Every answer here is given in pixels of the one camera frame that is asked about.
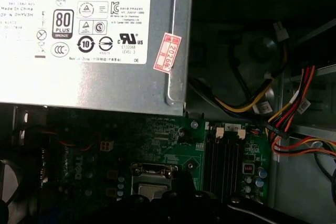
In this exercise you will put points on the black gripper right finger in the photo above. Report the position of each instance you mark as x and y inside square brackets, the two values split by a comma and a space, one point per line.
[210, 211]

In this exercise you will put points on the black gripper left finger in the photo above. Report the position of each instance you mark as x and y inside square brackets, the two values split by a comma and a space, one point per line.
[157, 211]

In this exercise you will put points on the green motherboard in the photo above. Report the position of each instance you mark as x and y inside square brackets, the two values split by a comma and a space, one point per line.
[157, 134]

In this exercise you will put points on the cream four pin connector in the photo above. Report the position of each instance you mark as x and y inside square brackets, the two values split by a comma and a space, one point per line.
[107, 146]

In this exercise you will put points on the black PC case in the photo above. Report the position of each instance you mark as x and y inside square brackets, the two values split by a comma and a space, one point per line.
[296, 195]

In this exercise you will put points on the grey power supply unit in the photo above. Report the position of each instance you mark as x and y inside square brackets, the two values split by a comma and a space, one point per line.
[105, 82]

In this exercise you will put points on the red white date sticker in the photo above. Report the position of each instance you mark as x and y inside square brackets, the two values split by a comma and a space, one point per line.
[168, 51]

